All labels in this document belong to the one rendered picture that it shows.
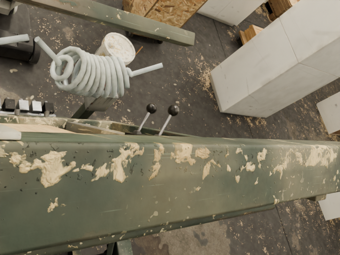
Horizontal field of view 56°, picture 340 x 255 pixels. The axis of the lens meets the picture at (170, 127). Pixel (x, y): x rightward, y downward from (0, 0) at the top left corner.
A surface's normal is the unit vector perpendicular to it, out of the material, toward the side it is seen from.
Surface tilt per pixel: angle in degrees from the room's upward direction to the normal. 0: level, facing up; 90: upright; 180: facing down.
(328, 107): 90
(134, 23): 30
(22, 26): 0
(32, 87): 0
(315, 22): 90
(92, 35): 0
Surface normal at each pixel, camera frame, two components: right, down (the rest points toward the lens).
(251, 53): -0.78, -0.07
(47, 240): 0.63, 0.10
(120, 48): 0.58, -0.42
